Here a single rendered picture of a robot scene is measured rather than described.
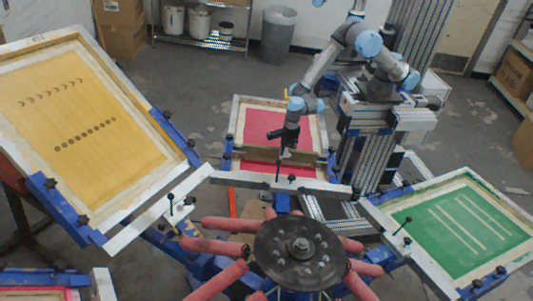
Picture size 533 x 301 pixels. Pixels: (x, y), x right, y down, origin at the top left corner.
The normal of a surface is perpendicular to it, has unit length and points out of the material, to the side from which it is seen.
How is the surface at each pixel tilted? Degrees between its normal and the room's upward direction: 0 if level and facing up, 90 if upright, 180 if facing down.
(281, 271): 0
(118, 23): 91
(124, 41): 90
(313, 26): 90
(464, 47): 90
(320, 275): 0
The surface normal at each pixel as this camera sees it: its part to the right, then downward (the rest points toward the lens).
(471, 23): -0.01, 0.62
